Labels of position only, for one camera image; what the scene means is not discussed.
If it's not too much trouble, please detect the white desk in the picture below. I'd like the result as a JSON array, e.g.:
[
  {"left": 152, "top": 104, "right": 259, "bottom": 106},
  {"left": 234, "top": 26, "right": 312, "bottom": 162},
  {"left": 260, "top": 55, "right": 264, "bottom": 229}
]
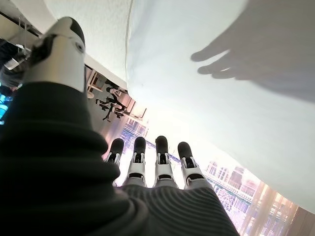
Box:
[{"left": 84, "top": 61, "right": 148, "bottom": 119}]

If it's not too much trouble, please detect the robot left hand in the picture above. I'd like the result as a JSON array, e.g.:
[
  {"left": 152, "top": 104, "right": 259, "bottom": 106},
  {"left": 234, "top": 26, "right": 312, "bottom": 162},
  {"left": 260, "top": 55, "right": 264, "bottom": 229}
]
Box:
[{"left": 0, "top": 16, "right": 240, "bottom": 236}]

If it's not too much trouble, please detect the sheer window curtain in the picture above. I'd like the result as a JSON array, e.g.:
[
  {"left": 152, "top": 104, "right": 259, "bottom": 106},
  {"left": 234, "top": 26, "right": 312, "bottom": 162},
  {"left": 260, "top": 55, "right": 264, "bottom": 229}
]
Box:
[{"left": 103, "top": 105, "right": 315, "bottom": 236}]

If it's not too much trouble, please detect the smooth white duvet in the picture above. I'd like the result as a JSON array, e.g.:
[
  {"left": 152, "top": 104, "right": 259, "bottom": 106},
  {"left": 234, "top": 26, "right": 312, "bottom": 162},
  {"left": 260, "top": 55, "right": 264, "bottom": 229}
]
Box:
[{"left": 125, "top": 0, "right": 315, "bottom": 210}]

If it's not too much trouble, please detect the off-white textured blanket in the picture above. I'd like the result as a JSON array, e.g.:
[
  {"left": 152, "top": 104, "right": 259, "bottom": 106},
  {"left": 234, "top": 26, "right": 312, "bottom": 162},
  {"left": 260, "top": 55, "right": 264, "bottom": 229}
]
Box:
[{"left": 43, "top": 0, "right": 134, "bottom": 86}]

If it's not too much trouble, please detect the black office chair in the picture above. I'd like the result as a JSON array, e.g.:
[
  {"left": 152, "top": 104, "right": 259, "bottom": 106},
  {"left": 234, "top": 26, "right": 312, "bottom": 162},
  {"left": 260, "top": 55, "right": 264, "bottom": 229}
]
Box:
[{"left": 95, "top": 80, "right": 130, "bottom": 122}]

